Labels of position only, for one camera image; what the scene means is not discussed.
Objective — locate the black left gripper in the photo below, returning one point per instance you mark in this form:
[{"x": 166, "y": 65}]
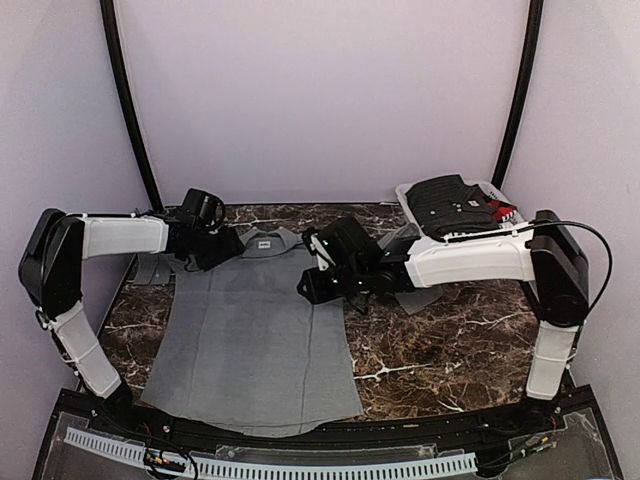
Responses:
[{"x": 231, "y": 246}]

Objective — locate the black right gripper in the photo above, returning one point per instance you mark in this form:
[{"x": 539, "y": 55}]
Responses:
[{"x": 316, "y": 291}]

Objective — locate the grey long sleeve shirt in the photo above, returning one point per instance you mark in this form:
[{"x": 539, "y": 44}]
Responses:
[{"x": 243, "y": 351}]

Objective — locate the light grey plastic basket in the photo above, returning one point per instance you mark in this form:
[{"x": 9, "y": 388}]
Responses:
[{"x": 488, "y": 189}]

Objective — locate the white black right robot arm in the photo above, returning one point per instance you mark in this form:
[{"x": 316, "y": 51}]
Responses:
[{"x": 541, "y": 252}]

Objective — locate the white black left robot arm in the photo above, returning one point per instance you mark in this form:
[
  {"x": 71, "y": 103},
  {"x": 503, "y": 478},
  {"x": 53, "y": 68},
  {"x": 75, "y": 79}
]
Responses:
[{"x": 50, "y": 270}]

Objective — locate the black striped shirt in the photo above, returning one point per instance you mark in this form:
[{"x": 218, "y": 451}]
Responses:
[{"x": 446, "y": 205}]

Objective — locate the red black plaid shirt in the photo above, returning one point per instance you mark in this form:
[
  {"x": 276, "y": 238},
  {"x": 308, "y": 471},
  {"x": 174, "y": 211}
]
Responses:
[{"x": 501, "y": 211}]

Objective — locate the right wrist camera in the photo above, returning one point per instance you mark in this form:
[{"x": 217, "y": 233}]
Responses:
[{"x": 315, "y": 247}]

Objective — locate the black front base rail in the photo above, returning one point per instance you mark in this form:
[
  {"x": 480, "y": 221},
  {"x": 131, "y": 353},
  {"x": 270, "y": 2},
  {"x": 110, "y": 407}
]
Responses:
[{"x": 484, "y": 429}]

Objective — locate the white slotted cable duct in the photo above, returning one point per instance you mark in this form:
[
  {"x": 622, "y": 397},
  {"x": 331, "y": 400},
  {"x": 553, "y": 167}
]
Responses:
[{"x": 245, "y": 463}]

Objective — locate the black left frame post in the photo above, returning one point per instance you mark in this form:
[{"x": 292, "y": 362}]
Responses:
[{"x": 126, "y": 101}]

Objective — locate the black frame post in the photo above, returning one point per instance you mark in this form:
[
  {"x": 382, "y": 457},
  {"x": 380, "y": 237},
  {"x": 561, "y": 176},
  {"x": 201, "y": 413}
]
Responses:
[
  {"x": 126, "y": 101},
  {"x": 520, "y": 94}
]

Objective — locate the black right frame post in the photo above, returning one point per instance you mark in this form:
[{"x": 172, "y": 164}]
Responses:
[{"x": 520, "y": 94}]

